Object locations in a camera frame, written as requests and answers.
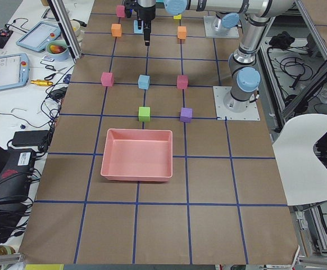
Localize light blue block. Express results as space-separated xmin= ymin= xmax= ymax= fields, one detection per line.
xmin=133 ymin=20 xmax=143 ymax=34
xmin=138 ymin=74 xmax=150 ymax=90

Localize far pink foam block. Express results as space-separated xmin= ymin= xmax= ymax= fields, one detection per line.
xmin=116 ymin=5 xmax=126 ymax=18

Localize orange block table side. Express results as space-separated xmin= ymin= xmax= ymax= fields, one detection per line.
xmin=111 ymin=24 xmax=122 ymax=37

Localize orange block robot side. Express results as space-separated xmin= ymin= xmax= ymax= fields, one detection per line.
xmin=177 ymin=26 xmax=187 ymax=40

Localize pink block robot side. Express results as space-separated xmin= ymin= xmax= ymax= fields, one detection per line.
xmin=176 ymin=75 xmax=188 ymax=89

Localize pink block table side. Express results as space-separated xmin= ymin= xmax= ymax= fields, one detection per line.
xmin=101 ymin=72 xmax=114 ymax=87

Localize white bowl with lemon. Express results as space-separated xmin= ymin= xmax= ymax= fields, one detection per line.
xmin=70 ymin=20 xmax=84 ymax=42

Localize green foam block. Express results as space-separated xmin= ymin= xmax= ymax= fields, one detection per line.
xmin=138 ymin=106 xmax=151 ymax=122

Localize green bowl with fruit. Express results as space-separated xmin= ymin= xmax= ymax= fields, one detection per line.
xmin=46 ymin=40 xmax=70 ymax=61

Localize near purple foam block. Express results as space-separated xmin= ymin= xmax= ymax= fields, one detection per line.
xmin=180 ymin=107 xmax=193 ymax=123

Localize black scissors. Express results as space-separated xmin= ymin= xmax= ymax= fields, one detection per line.
xmin=44 ymin=65 xmax=66 ymax=81

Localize far teach pendant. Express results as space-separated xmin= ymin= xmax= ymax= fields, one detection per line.
xmin=16 ymin=21 xmax=61 ymax=52

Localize teach pendant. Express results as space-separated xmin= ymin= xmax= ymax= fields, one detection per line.
xmin=16 ymin=21 xmax=61 ymax=52
xmin=0 ymin=53 xmax=30 ymax=91

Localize brass cylinder tool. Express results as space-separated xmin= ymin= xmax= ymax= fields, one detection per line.
xmin=30 ymin=80 xmax=53 ymax=87

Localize pink plastic tray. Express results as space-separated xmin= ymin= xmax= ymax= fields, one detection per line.
xmin=101 ymin=128 xmax=173 ymax=182

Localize near teach pendant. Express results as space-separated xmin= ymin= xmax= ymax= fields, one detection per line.
xmin=0 ymin=53 xmax=30 ymax=91

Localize black power adapter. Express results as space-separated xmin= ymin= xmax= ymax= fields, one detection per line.
xmin=11 ymin=130 xmax=48 ymax=147

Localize black electronics box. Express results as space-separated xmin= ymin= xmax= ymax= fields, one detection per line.
xmin=0 ymin=148 xmax=41 ymax=205

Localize white chair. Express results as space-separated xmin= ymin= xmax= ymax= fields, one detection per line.
xmin=272 ymin=114 xmax=327 ymax=206

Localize aluminium frame post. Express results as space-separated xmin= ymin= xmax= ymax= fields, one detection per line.
xmin=48 ymin=0 xmax=82 ymax=60

